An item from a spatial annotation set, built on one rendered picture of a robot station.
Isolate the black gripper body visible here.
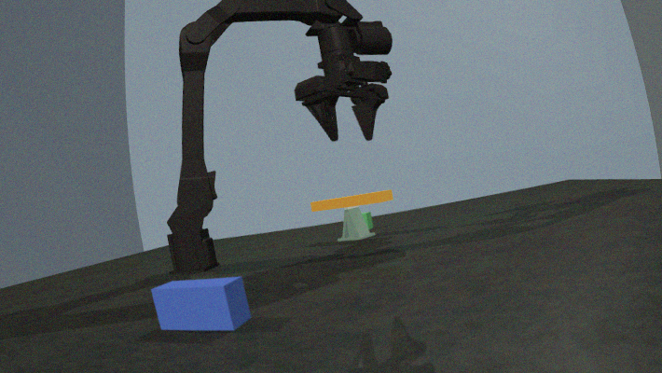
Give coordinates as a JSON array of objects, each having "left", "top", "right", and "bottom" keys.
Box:
[{"left": 294, "top": 49, "right": 389, "bottom": 104}]

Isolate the orange bar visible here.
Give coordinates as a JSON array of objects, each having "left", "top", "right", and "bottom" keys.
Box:
[{"left": 310, "top": 190, "right": 393, "bottom": 212}]

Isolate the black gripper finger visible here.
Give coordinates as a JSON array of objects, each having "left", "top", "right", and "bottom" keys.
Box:
[
  {"left": 352, "top": 98, "right": 385, "bottom": 141},
  {"left": 302, "top": 93, "right": 340, "bottom": 141}
]

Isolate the blue rectangular block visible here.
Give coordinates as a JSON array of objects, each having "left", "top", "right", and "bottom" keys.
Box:
[{"left": 151, "top": 276, "right": 251, "bottom": 331}]

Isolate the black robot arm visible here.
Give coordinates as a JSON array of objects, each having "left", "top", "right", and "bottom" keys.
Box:
[{"left": 167, "top": 0, "right": 393, "bottom": 275}]

